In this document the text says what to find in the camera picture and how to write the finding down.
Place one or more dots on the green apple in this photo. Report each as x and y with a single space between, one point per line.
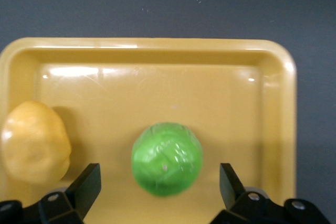
168 158

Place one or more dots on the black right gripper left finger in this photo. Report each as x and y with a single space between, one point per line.
81 190

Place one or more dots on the yellow potato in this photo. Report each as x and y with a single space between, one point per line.
34 142

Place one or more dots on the yellow plastic tray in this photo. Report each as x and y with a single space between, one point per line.
168 90

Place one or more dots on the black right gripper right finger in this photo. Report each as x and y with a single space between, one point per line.
232 190

